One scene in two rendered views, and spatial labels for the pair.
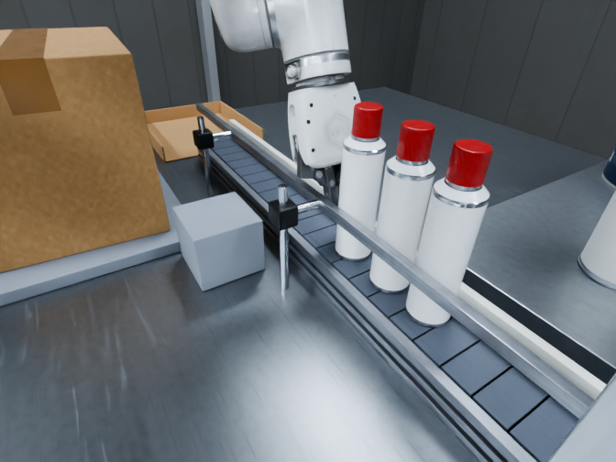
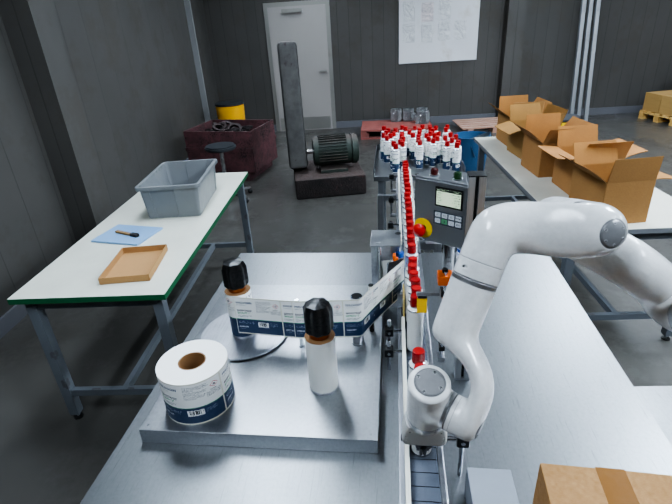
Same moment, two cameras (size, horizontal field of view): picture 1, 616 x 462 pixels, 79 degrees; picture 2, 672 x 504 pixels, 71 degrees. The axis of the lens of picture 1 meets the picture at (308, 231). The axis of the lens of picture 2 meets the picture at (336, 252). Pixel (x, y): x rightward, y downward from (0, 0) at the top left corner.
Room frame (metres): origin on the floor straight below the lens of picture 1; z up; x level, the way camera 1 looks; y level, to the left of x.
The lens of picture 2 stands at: (1.20, 0.35, 1.88)
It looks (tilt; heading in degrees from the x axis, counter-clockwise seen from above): 26 degrees down; 221
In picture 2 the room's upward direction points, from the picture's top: 4 degrees counter-clockwise
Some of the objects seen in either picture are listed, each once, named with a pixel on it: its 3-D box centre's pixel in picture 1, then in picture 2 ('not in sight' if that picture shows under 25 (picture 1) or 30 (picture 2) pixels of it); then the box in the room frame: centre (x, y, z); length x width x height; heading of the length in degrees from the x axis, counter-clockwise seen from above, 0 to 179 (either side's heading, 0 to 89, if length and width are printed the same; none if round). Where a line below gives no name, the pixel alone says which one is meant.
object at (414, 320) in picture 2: not in sight; (415, 322); (0.09, -0.29, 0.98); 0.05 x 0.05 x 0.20
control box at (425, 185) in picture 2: not in sight; (448, 208); (0.04, -0.21, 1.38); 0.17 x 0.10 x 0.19; 88
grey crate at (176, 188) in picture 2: not in sight; (182, 187); (-0.48, -2.43, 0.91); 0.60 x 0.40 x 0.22; 41
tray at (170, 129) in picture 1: (196, 126); not in sight; (1.02, 0.31, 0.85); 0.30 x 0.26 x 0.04; 33
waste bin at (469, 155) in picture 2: not in sight; (472, 154); (-4.24, -2.02, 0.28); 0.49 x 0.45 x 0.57; 122
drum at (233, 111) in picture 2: not in sight; (232, 125); (-3.85, -6.07, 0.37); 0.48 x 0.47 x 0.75; 37
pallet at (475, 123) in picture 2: not in sight; (488, 125); (-6.90, -2.92, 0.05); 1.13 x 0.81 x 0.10; 127
